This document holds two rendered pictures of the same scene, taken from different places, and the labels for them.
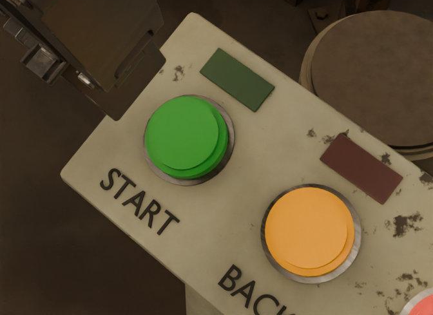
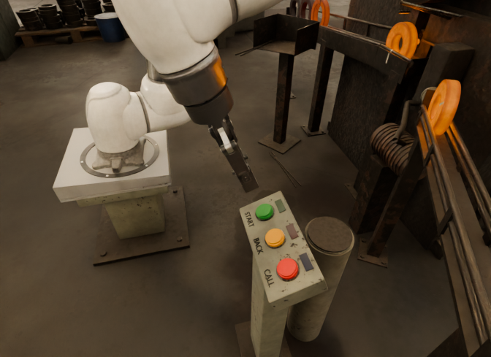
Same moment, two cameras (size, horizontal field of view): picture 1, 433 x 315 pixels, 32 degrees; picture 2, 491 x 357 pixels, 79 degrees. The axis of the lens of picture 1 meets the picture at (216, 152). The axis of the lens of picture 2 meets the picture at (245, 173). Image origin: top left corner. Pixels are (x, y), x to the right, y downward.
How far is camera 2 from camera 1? 0.36 m
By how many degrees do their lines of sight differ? 30
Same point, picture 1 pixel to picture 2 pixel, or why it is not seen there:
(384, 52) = (331, 227)
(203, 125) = (267, 209)
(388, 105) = (323, 238)
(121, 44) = (239, 169)
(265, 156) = (276, 221)
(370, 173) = (292, 232)
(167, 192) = (255, 220)
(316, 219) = (276, 234)
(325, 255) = (274, 242)
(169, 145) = (259, 210)
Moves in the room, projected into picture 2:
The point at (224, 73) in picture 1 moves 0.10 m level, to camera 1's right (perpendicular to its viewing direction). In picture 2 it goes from (278, 204) to (318, 224)
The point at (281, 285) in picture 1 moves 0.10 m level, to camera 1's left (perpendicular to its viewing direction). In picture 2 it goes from (264, 245) to (227, 223)
